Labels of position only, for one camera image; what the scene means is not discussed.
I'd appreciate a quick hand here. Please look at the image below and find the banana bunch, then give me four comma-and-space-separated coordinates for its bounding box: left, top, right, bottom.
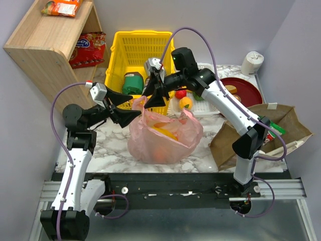
152, 127, 178, 141

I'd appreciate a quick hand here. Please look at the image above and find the pink peach plastic bag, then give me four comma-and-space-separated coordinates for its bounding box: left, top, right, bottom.
127, 96, 203, 164

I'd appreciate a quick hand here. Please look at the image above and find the orange fruit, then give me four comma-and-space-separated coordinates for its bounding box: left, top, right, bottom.
152, 148, 171, 164

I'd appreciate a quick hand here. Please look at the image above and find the brown paper grocery bag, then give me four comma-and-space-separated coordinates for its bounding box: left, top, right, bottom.
209, 103, 312, 171

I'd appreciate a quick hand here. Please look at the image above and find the green white chips bag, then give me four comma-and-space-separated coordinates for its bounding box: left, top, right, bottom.
256, 116, 286, 146

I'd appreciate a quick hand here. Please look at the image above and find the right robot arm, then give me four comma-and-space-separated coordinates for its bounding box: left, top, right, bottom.
143, 47, 270, 193

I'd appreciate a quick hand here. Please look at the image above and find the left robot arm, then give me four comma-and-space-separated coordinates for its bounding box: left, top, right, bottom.
40, 81, 141, 240

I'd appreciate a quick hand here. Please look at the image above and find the red strawberry fruit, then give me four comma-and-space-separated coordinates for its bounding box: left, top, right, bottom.
175, 90, 187, 99

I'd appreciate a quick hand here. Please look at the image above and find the green wrapped package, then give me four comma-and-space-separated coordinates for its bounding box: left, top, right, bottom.
122, 72, 144, 95

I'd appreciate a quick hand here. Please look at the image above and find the grey wrapped package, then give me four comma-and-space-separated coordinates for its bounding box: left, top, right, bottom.
146, 66, 166, 79

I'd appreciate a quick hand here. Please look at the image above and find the green bell pepper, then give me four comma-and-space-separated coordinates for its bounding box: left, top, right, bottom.
193, 92, 204, 101

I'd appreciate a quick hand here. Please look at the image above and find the white plastic fruit basket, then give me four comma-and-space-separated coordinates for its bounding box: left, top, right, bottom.
167, 63, 221, 118

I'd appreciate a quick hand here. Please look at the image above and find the yellow plastic basket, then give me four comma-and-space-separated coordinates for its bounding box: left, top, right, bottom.
105, 30, 172, 93

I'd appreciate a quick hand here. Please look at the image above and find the red snack bag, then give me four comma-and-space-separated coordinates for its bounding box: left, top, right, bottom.
69, 32, 106, 69

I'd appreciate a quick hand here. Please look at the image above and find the bread slice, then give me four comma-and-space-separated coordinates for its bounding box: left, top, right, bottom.
225, 85, 237, 94

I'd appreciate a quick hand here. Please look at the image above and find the croissant pastry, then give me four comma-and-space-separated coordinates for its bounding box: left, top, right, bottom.
233, 94, 241, 102

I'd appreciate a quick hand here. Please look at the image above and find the red round plate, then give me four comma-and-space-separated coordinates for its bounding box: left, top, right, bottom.
221, 77, 263, 107

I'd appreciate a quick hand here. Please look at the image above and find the wooden shelf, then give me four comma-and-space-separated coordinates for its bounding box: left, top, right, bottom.
4, 1, 110, 102

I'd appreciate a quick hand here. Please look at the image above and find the toilet paper roll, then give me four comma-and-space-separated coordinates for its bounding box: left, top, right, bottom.
241, 51, 264, 76

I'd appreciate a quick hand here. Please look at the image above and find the orange snack packet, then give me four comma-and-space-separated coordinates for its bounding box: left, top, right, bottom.
41, 0, 82, 17

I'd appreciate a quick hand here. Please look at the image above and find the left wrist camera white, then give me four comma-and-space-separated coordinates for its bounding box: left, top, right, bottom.
85, 81, 107, 108

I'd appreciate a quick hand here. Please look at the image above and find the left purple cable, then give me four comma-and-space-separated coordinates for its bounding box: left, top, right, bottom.
50, 81, 92, 241

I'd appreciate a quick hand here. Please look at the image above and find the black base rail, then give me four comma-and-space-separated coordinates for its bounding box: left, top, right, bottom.
42, 172, 306, 210

